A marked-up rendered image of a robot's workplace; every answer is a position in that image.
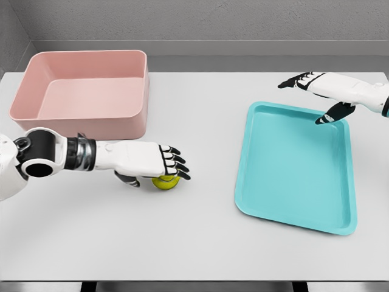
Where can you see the yellow-green tennis ball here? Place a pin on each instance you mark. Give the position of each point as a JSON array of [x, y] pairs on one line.
[[164, 182]]

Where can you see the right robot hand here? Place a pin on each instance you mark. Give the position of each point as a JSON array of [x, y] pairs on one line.
[[328, 85]]

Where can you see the pink rectangular basket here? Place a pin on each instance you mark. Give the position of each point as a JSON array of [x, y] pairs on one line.
[[85, 91]]

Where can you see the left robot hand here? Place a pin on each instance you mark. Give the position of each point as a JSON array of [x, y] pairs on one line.
[[143, 158]]

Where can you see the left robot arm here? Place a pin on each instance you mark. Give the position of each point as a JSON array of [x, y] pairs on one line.
[[45, 152]]

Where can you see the blue rectangular tray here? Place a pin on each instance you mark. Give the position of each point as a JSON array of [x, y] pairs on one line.
[[296, 170]]

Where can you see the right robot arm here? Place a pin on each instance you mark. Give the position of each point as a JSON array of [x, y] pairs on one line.
[[375, 95]]

